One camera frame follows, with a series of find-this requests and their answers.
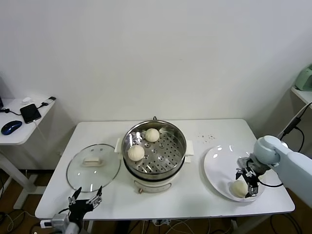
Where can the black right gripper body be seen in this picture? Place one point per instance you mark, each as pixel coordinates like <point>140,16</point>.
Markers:
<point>252,175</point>

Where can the steel perforated steamer basket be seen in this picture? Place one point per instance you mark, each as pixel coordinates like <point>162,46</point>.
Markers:
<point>165,156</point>

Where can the round glass lid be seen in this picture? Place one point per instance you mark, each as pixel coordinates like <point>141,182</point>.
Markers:
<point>91,162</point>

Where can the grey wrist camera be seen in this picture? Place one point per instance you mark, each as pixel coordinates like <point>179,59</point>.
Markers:
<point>243,161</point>
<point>59,220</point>

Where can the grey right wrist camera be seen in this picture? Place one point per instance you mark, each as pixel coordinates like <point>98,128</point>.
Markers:
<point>243,161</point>

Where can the blue computer mouse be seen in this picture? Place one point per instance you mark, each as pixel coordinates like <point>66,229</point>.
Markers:
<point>11,127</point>

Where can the white side desk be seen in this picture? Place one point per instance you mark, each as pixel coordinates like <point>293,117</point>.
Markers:
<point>12,140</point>

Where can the pale green appliance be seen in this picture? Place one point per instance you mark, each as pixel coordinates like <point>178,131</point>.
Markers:
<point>304,80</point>

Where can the white steamed baozi bun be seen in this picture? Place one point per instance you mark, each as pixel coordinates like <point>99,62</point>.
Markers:
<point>136,153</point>
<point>152,134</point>
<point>238,189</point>

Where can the white round plate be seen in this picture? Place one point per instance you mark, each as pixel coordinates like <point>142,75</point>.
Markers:
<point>217,165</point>

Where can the black smartphone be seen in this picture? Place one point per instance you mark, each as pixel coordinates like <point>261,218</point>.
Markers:
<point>30,113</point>

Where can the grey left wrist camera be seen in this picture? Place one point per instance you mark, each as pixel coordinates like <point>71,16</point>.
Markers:
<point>59,220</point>

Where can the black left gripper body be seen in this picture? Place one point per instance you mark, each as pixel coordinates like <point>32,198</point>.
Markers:
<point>79,209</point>

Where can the dark monitor edge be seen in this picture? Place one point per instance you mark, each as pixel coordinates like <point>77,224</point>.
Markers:
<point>1,97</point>

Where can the black usb dongle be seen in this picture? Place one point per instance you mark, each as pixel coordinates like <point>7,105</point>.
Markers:
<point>52,98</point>

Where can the white shelf table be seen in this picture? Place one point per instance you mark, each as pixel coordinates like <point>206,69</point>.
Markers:
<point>302,93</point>

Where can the white power strip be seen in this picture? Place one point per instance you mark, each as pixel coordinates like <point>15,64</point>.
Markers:
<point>161,222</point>

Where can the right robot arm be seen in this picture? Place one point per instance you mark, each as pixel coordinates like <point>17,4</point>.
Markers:
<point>292,165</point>

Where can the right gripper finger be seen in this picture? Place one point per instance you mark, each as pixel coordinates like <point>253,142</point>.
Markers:
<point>238,175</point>
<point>253,190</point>

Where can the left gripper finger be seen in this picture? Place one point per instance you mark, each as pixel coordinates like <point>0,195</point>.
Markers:
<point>78,192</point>
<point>99,193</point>

